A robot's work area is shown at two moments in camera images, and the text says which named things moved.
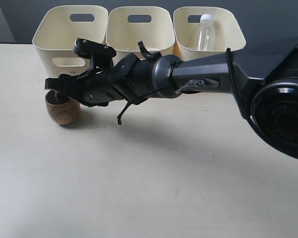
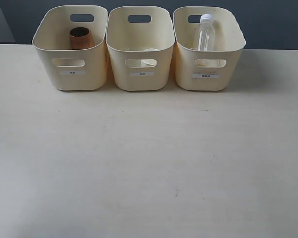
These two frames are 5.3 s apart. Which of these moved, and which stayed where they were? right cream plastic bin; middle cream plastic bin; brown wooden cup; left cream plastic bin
Moved: brown wooden cup
Stayed: right cream plastic bin; middle cream plastic bin; left cream plastic bin
